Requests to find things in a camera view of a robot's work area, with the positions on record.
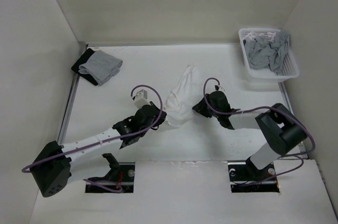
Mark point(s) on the white tank top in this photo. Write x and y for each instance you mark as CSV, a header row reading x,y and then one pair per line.
x,y
182,98

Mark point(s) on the left aluminium table rail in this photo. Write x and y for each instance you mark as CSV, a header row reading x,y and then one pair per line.
x,y
66,108

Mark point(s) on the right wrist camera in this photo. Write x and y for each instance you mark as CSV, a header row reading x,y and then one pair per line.
x,y
219,88

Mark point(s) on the white front cover board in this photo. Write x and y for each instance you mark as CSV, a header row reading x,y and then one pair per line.
x,y
191,192

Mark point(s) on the crumpled grey tank top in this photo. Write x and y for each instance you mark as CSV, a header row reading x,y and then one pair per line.
x,y
262,53

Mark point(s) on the white plastic basket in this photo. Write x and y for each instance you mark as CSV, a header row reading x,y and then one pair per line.
x,y
290,68

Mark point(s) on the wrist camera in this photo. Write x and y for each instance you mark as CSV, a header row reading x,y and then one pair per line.
x,y
219,88
140,99

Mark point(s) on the pale pink tank top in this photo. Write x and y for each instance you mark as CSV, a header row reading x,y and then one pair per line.
x,y
270,36

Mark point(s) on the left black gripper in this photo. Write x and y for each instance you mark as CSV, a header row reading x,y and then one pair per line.
x,y
161,119

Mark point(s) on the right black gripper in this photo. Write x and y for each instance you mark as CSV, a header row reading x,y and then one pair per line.
x,y
200,108

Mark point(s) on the folded black tank top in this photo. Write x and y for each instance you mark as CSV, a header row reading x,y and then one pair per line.
x,y
82,60

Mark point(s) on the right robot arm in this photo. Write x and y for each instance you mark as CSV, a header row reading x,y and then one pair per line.
x,y
281,130

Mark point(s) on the folded grey tank top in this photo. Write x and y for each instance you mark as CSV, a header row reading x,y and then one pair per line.
x,y
101,66

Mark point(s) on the aluminium table rail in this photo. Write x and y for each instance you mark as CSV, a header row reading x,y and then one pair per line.
x,y
66,108
300,147

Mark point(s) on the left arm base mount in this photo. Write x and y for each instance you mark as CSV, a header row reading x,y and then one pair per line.
x,y
118,179

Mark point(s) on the right aluminium table rail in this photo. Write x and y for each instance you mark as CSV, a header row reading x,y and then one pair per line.
x,y
300,147

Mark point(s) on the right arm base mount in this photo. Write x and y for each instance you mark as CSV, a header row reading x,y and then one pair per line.
x,y
245,178

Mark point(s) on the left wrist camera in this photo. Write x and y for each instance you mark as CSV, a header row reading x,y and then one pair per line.
x,y
140,99

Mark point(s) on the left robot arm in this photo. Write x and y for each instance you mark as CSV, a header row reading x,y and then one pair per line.
x,y
55,164

